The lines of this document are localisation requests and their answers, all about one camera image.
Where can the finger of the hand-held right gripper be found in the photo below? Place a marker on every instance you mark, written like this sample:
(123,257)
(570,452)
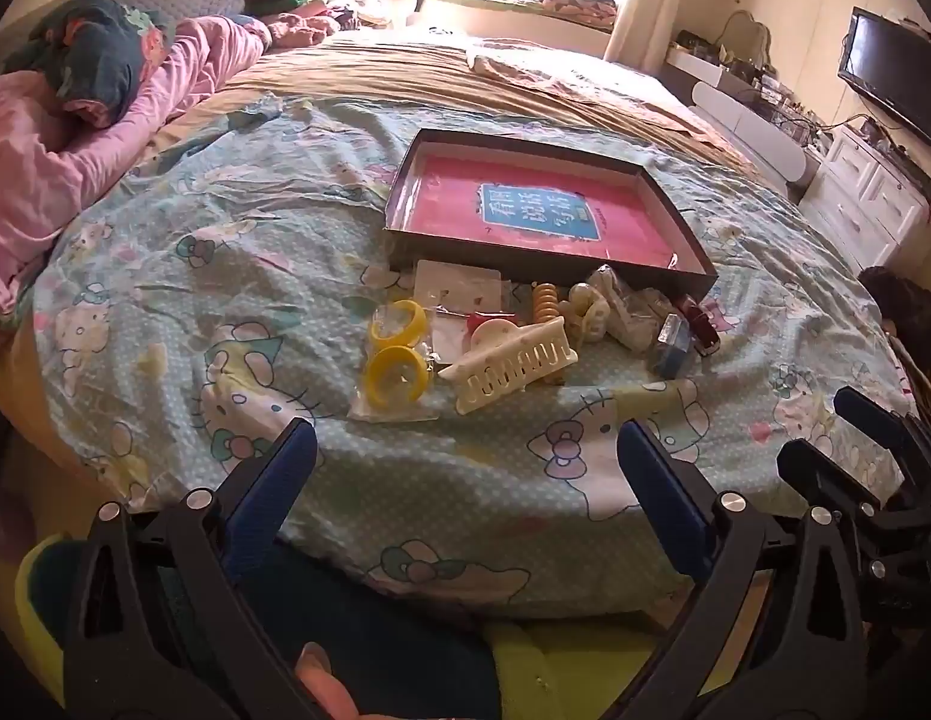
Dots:
(870,416)
(825,469)

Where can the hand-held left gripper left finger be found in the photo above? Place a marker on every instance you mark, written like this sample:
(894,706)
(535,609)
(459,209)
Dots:
(274,487)

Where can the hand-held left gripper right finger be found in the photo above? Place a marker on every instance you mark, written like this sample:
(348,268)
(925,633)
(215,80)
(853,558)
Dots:
(660,495)

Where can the yellow plastic bangle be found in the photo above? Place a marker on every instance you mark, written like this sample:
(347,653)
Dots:
(375,375)
(377,330)

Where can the clear plastic bag of jewelry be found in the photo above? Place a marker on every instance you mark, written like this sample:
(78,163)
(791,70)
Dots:
(634,315)

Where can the cream hair claw clip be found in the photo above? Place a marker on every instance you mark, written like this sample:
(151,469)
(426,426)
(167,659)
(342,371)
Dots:
(510,379)

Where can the red cherry earrings bag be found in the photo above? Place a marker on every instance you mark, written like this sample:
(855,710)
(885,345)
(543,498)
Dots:
(480,317)

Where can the shallow pink-lined cardboard box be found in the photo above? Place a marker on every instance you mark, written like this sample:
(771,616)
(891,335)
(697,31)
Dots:
(450,195)

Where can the blue item in clear wrap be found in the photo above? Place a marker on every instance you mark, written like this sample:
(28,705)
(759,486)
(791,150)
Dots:
(671,349)

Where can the cream plastic hair clip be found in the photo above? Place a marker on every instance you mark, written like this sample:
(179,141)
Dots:
(589,311)

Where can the person's dark blue pants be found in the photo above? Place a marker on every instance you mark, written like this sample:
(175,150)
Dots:
(405,652)

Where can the white drawer dresser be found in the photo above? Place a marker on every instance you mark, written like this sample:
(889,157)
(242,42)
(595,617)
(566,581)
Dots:
(863,195)

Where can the cartoon cat print bed sheet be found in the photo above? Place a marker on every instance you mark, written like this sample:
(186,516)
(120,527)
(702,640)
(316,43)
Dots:
(210,240)

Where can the earring card in clear bag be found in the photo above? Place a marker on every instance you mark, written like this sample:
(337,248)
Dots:
(458,289)

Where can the grey and white vanity desk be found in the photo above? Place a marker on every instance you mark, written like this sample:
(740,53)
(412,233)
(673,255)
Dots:
(743,112)

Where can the black flat television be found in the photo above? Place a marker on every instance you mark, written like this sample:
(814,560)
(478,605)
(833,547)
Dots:
(885,67)

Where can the vanity mirror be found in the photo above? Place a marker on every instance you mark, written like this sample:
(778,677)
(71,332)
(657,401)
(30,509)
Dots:
(750,37)

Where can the pink quilt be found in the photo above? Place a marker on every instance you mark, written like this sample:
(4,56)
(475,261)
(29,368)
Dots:
(30,165)

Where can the tan blanket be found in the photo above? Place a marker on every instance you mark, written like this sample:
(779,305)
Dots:
(435,82)

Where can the blue floral pillow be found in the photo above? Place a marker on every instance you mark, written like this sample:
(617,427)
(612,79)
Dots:
(97,60)

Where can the pile of clothes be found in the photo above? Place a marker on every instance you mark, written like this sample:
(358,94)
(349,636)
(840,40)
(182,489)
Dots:
(307,0)

